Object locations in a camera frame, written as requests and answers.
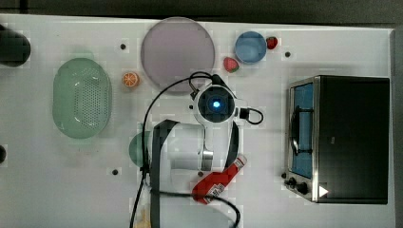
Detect black object left edge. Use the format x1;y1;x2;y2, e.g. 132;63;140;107
0;145;7;163

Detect grey round plate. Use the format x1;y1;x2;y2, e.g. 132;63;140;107
141;17;216;90

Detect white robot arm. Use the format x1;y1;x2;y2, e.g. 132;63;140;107
147;83;246;228

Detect small red strawberry toy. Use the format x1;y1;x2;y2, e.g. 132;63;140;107
266;37;278;49

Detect black cylinder upper left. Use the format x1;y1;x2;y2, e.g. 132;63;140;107
0;26;31;67

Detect green oval colander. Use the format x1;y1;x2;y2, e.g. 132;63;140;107
52;58;112;139

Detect large red strawberry toy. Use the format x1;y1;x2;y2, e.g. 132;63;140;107
223;57;239;73

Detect blue bowl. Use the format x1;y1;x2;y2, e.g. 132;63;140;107
235;31;267;65

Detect red ketchup bottle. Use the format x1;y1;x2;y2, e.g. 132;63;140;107
192;155;247;204

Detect orange slice toy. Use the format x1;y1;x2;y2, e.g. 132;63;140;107
122;72;140;88

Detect black toaster oven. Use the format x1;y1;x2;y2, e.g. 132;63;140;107
281;75;390;204

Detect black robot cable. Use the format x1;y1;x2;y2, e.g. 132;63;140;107
128;71;264;228

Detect peeled banana toy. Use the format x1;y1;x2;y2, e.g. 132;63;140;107
132;209;151;228

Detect green mug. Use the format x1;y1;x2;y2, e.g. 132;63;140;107
128;131;150;167

